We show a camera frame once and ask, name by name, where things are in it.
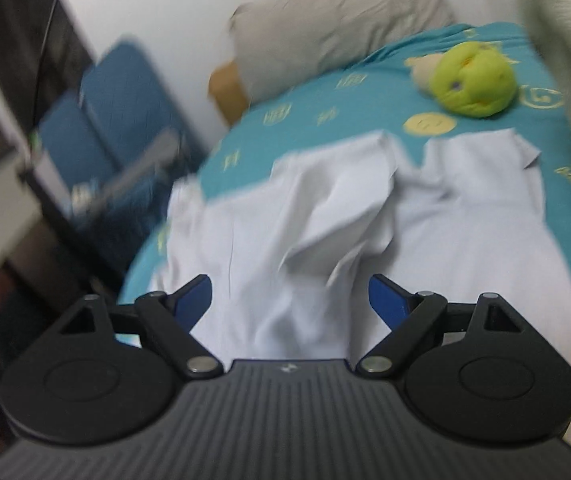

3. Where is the low blue covered chair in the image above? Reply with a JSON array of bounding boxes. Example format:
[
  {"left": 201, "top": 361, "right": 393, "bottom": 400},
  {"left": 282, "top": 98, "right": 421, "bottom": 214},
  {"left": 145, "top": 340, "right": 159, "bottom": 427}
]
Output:
[{"left": 36, "top": 92, "right": 116, "bottom": 196}]

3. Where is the grey pillow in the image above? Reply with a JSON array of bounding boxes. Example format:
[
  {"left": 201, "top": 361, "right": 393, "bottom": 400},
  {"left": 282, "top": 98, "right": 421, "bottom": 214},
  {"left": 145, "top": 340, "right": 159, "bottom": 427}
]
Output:
[{"left": 230, "top": 0, "right": 456, "bottom": 106}]

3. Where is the teal patterned bed sheet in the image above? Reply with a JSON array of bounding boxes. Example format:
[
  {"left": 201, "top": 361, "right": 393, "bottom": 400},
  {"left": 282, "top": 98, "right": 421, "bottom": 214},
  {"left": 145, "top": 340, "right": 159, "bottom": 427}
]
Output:
[{"left": 118, "top": 21, "right": 571, "bottom": 466}]

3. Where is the white printed t-shirt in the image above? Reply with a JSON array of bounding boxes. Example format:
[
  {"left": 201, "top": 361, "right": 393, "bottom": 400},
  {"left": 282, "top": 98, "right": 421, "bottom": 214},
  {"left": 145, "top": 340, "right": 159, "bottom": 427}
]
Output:
[{"left": 153, "top": 127, "right": 571, "bottom": 453}]

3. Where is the mustard brown cushion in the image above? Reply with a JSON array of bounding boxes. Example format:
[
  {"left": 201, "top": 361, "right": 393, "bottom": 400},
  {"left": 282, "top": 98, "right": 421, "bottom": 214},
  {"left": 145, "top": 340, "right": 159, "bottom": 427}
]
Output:
[{"left": 209, "top": 60, "right": 251, "bottom": 126}]

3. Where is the dark door with metal grille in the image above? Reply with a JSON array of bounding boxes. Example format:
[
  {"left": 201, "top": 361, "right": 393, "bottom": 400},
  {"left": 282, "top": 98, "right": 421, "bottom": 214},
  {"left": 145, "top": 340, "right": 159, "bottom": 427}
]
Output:
[{"left": 0, "top": 0, "right": 96, "bottom": 131}]

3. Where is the green bear print blanket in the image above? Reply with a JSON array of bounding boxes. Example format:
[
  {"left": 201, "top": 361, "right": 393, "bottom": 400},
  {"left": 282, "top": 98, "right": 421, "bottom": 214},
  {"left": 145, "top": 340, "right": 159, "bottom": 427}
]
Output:
[{"left": 508, "top": 0, "right": 571, "bottom": 191}]

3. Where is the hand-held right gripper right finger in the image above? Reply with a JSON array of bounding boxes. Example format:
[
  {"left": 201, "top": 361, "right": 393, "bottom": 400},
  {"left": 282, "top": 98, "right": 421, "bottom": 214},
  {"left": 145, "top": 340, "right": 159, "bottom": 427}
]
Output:
[{"left": 355, "top": 274, "right": 531, "bottom": 377}]

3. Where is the grey folded cloth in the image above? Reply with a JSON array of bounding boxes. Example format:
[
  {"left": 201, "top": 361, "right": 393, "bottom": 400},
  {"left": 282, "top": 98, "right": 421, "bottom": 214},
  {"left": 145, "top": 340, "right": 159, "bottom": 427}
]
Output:
[{"left": 73, "top": 127, "right": 184, "bottom": 211}]

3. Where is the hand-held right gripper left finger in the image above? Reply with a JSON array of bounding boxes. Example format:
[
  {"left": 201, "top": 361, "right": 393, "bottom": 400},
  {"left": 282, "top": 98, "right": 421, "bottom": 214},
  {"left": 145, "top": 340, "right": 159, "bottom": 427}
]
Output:
[{"left": 40, "top": 274, "right": 224, "bottom": 378}]

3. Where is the tall blue covered chair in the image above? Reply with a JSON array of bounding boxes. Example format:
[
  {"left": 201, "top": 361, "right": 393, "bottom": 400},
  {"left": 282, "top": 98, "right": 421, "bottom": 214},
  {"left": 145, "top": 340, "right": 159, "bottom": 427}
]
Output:
[{"left": 80, "top": 40, "right": 201, "bottom": 171}]

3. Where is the green plush toy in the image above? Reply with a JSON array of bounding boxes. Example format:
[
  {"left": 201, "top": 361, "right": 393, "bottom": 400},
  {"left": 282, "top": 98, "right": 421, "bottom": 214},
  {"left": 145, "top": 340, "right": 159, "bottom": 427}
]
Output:
[{"left": 408, "top": 41, "right": 517, "bottom": 119}]

